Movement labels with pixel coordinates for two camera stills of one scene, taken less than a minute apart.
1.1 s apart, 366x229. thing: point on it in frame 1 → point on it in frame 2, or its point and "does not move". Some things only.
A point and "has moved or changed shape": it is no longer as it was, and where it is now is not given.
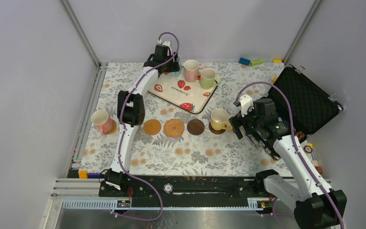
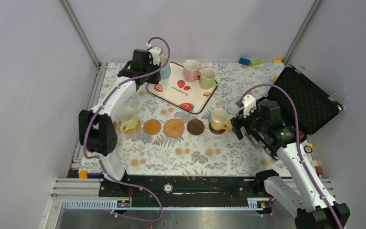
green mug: (208, 79) does not move
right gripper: (236, 122) does not move
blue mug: (177, 73) has moved or changed shape
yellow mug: (218, 117) does not move
